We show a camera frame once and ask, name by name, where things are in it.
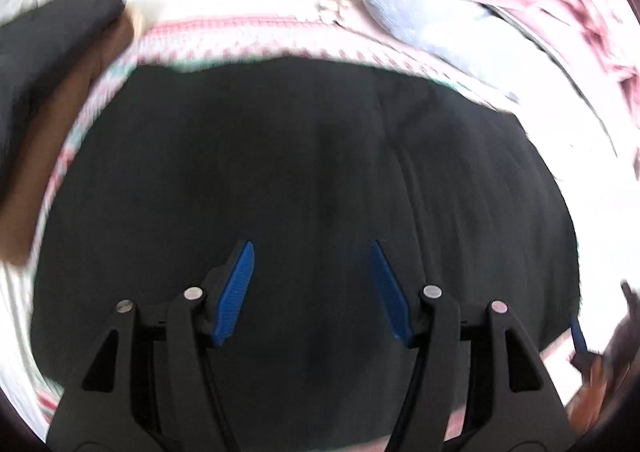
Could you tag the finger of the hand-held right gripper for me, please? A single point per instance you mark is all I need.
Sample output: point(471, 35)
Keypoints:
point(578, 337)

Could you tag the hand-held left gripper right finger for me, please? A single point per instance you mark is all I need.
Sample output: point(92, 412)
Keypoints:
point(392, 297)

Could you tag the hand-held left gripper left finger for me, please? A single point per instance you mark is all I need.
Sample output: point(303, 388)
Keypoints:
point(235, 292)

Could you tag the black quilted coat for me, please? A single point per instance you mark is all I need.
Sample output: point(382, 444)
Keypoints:
point(300, 171)

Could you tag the person's right hand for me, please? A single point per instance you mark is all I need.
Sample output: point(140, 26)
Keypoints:
point(590, 397)

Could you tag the folded brown garment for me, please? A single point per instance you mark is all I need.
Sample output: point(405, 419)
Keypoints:
point(45, 131)

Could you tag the patterned striped blanket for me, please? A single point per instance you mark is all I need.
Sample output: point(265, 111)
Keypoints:
point(225, 31)

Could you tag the light blue fleece blanket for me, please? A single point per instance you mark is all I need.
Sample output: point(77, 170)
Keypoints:
point(415, 6)

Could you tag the folded dark grey garment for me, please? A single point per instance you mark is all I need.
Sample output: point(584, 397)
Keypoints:
point(45, 46)

